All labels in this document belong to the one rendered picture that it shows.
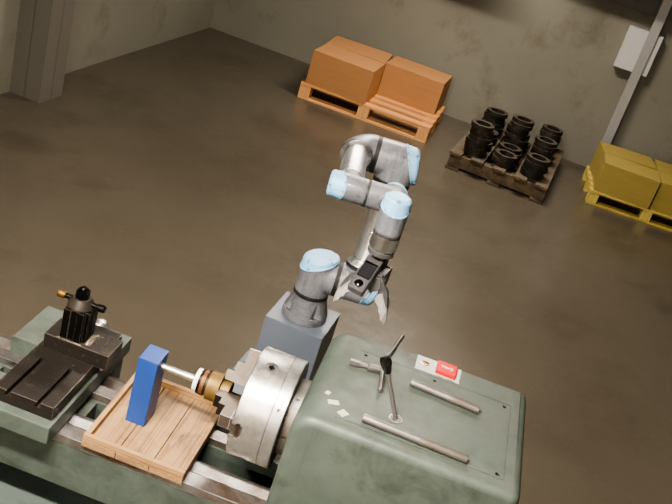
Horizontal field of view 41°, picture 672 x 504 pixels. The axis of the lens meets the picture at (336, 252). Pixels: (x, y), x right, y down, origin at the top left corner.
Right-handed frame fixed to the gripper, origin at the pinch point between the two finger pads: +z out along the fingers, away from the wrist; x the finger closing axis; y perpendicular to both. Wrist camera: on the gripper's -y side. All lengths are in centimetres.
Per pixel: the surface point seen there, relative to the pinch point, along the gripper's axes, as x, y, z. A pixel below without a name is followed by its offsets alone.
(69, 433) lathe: 60, -33, 55
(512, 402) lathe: -47, 20, 16
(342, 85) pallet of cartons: 212, 585, 111
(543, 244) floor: -20, 474, 138
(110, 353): 63, -13, 39
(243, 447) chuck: 12.2, -24.9, 37.4
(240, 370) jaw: 24.3, -9.7, 26.5
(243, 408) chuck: 15.5, -24.4, 26.4
